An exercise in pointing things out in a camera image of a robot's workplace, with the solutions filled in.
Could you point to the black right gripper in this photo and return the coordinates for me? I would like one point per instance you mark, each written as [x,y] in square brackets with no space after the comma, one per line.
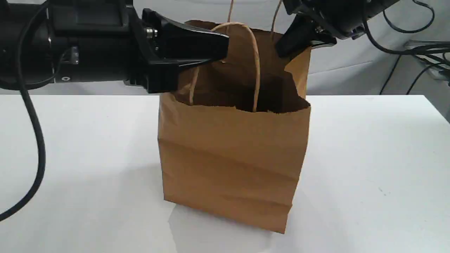
[318,23]

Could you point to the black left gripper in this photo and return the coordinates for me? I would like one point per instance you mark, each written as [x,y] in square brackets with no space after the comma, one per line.
[157,60]

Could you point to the brown paper bag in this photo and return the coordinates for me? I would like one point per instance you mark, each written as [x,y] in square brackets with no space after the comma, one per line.
[233,139]

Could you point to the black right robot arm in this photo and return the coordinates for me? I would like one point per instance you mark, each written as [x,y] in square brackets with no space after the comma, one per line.
[371,8]

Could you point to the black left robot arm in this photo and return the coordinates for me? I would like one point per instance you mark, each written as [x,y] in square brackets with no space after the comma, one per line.
[70,41]

